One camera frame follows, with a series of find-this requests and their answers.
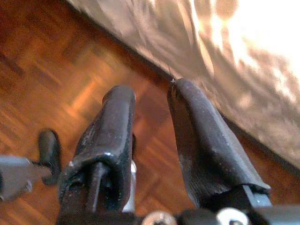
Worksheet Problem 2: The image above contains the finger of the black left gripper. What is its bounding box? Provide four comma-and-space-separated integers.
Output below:
38, 129, 62, 186

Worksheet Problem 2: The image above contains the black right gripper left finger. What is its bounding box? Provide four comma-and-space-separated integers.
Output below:
57, 85, 137, 218

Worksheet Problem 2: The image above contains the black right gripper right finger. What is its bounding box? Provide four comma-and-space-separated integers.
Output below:
166, 78, 272, 210

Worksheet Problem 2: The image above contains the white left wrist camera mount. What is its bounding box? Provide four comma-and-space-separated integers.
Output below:
0, 156, 53, 202

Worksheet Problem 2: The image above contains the grey floral bed cover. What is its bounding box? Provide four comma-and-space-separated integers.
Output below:
65, 0, 300, 170

